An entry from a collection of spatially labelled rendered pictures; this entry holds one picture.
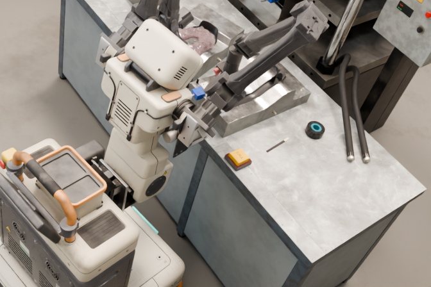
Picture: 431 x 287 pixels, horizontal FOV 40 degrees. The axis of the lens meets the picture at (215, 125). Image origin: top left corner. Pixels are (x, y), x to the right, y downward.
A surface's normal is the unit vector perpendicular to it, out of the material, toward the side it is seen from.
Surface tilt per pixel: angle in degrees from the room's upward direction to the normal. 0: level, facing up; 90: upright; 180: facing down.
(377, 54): 0
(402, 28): 90
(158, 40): 48
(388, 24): 90
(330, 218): 0
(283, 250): 90
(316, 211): 0
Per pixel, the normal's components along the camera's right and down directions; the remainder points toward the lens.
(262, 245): -0.78, 0.32
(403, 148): 0.22, -0.67
